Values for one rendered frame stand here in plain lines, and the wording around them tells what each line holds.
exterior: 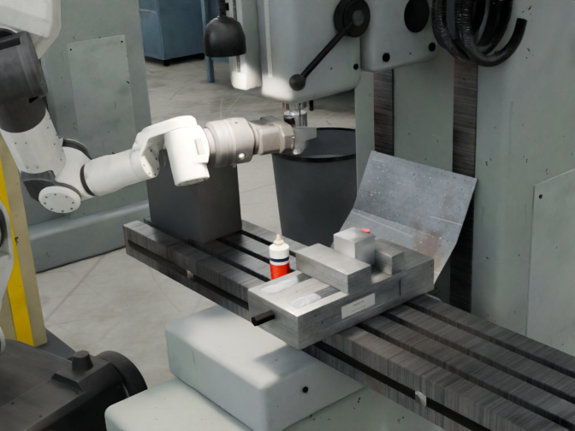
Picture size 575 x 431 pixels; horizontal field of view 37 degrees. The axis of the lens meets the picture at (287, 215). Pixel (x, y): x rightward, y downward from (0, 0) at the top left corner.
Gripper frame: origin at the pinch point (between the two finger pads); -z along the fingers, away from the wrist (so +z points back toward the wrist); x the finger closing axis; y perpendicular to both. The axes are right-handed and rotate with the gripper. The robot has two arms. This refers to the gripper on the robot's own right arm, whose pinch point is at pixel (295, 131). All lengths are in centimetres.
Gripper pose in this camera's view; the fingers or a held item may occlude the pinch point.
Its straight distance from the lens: 170.2
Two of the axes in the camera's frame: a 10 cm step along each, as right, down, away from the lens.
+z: -9.0, 1.9, -3.9
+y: 0.4, 9.3, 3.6
